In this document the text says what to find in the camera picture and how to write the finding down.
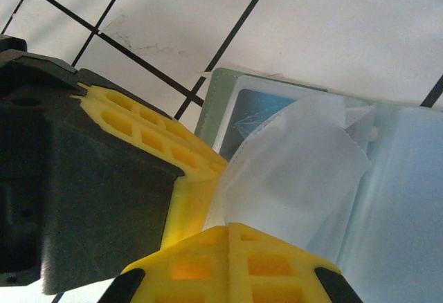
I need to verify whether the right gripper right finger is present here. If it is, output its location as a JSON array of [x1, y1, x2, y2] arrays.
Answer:
[[228, 222, 363, 303]]

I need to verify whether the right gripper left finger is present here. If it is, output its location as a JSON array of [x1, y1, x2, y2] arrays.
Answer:
[[100, 224, 230, 303]]

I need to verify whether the green card holder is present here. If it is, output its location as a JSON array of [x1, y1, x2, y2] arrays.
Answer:
[[193, 66, 443, 303]]

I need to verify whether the teal VIP credit card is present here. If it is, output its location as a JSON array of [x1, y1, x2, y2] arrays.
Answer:
[[218, 88, 300, 160]]

